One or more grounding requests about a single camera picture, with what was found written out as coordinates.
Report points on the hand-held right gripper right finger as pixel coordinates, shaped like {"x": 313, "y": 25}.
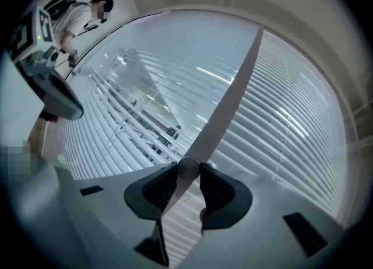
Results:
{"x": 224, "y": 200}

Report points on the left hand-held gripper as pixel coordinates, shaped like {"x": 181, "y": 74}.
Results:
{"x": 29, "y": 34}

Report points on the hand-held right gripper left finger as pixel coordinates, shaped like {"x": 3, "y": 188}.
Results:
{"x": 145, "y": 195}

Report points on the round grey blind knob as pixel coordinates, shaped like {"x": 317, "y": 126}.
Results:
{"x": 189, "y": 168}

